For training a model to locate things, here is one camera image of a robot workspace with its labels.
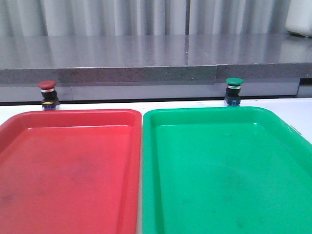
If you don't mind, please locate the green mushroom push button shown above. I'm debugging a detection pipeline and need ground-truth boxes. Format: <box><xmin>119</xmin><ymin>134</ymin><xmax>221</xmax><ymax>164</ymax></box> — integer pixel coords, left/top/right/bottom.
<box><xmin>224</xmin><ymin>78</ymin><xmax>244</xmax><ymax>106</ymax></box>

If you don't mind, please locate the red mushroom push button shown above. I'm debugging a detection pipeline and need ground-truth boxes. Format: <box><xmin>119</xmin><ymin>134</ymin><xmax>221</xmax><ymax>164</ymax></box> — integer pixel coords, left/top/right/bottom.
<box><xmin>37</xmin><ymin>80</ymin><xmax>59</xmax><ymax>111</ymax></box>

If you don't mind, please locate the grey speckled stone counter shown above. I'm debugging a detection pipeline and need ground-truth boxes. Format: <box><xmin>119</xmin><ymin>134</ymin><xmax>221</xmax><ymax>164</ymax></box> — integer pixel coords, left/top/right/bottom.
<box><xmin>0</xmin><ymin>34</ymin><xmax>312</xmax><ymax>103</ymax></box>

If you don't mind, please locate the green plastic tray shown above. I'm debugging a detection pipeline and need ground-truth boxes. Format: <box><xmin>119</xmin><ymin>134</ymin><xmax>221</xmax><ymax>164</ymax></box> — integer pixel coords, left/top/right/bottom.
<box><xmin>142</xmin><ymin>107</ymin><xmax>312</xmax><ymax>234</ymax></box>

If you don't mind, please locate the red plastic tray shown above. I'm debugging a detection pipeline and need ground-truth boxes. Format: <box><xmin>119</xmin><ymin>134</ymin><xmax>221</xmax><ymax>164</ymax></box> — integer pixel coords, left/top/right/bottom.
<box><xmin>0</xmin><ymin>109</ymin><xmax>142</xmax><ymax>234</ymax></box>

